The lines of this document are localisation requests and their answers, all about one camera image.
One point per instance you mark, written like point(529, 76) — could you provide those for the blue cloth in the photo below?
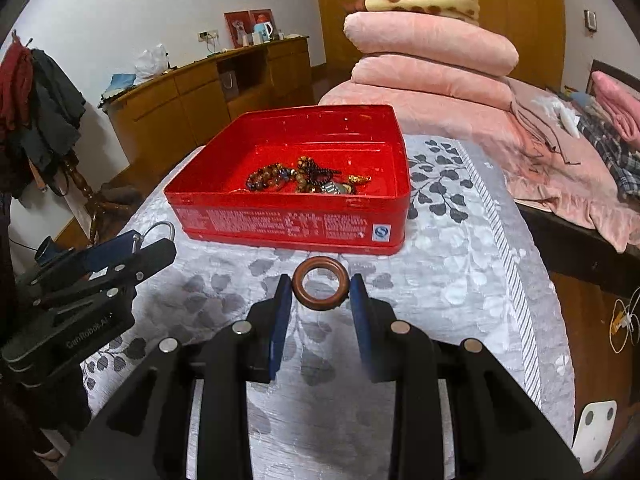
point(122, 82)

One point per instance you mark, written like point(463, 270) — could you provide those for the person's left forearm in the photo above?
point(30, 410)

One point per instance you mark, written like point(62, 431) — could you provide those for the white plastic bag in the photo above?
point(150, 62)

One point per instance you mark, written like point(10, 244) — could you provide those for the white wall switch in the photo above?
point(591, 20)

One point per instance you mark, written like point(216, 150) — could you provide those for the pink folded blanket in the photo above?
point(620, 105)

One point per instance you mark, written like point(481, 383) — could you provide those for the red photo frame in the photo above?
point(235, 27)
point(260, 13)

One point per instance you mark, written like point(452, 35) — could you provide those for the dark wooden bed frame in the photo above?
point(575, 250)

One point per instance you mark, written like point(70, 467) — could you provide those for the silver bangle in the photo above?
point(173, 232)

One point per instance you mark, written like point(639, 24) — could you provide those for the teal kettle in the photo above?
point(262, 30)

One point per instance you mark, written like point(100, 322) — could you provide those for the plaid garment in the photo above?
point(615, 160)

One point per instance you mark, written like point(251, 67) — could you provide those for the pink pillow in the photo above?
point(430, 42)
point(425, 80)

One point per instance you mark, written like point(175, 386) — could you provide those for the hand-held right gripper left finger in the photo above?
point(280, 320)

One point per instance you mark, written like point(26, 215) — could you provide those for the wooden sideboard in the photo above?
point(160, 110)

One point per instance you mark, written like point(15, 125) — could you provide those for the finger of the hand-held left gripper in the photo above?
point(150, 260)
point(110, 255)

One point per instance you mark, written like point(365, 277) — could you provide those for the yellow spotted blanket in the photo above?
point(430, 2)

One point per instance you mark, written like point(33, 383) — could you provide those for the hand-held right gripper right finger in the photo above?
point(359, 310)

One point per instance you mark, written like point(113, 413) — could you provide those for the white stool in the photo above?
point(595, 435)

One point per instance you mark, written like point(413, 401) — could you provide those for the dark hanging jacket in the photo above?
point(50, 110)

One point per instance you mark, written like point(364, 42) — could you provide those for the pink bed blanket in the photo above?
point(550, 170)

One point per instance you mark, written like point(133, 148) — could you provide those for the red hanging garment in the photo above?
point(12, 85)

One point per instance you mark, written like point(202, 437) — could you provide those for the blue bin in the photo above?
point(46, 252)

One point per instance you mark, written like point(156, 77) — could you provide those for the wooden coat rack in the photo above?
point(82, 190)

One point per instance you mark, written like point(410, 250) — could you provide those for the red tin box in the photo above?
point(280, 225)

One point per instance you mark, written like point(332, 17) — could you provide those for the white wall outlet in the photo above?
point(207, 36)

